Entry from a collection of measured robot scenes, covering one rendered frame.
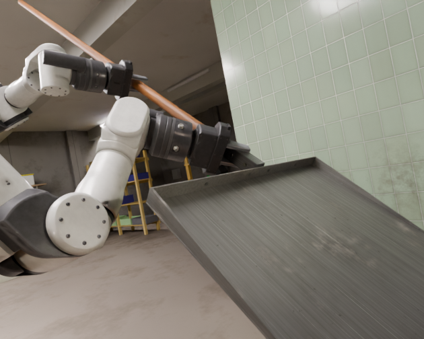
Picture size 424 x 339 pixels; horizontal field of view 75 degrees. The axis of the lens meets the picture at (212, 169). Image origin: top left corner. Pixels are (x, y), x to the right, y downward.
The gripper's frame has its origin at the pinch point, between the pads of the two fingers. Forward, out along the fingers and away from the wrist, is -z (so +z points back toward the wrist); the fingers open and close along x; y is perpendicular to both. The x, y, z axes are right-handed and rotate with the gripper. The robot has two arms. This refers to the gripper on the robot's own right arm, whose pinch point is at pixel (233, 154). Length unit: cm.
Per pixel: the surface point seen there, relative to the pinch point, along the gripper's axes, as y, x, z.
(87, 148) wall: -753, 410, 157
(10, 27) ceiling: -313, 49, 176
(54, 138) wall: -716, 383, 238
